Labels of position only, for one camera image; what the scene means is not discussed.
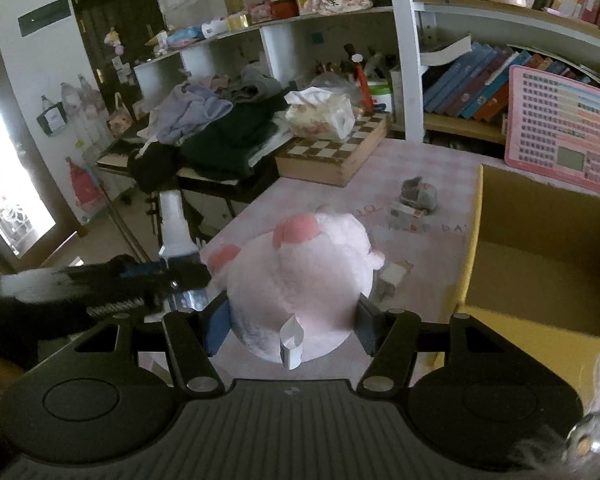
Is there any row of blue books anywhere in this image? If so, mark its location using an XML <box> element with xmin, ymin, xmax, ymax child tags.
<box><xmin>422</xmin><ymin>41</ymin><xmax>600</xmax><ymax>124</ymax></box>

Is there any floral tissue pack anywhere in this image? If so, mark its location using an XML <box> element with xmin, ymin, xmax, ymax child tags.
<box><xmin>284</xmin><ymin>87</ymin><xmax>356</xmax><ymax>142</ymax></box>

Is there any pile of clothes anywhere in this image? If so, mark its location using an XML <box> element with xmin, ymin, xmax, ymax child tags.
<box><xmin>126</xmin><ymin>66</ymin><xmax>289</xmax><ymax>193</ymax></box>

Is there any grey toy car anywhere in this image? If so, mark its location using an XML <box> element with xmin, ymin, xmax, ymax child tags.
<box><xmin>400</xmin><ymin>176</ymin><xmax>438</xmax><ymax>214</ymax></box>

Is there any white small box red label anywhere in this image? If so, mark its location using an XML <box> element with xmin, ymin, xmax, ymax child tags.
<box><xmin>389</xmin><ymin>203</ymin><xmax>425</xmax><ymax>220</ymax></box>

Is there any pink keyboard toy tablet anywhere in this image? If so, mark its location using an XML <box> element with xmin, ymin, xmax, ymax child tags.
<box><xmin>504</xmin><ymin>65</ymin><xmax>600</xmax><ymax>193</ymax></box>

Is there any yellow cardboard box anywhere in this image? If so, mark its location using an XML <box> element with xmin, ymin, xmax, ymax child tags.
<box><xmin>454</xmin><ymin>165</ymin><xmax>600</xmax><ymax>405</ymax></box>

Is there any pink plush pig toy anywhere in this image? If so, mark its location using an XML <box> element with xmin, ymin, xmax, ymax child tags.
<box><xmin>206</xmin><ymin>212</ymin><xmax>385</xmax><ymax>370</ymax></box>

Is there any white bookshelf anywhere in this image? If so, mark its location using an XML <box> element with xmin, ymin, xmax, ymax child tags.
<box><xmin>134</xmin><ymin>0</ymin><xmax>600</xmax><ymax>144</ymax></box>

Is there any red pen bottle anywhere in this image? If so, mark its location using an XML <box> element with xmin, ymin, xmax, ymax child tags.
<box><xmin>351</xmin><ymin>53</ymin><xmax>375</xmax><ymax>114</ymax></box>

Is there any white charger plug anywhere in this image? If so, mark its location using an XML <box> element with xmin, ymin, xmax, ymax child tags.
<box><xmin>375</xmin><ymin>261</ymin><xmax>412</xmax><ymax>300</ymax></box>

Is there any wooden chess board box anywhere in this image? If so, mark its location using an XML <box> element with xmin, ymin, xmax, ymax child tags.
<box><xmin>274</xmin><ymin>113</ymin><xmax>391</xmax><ymax>188</ymax></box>

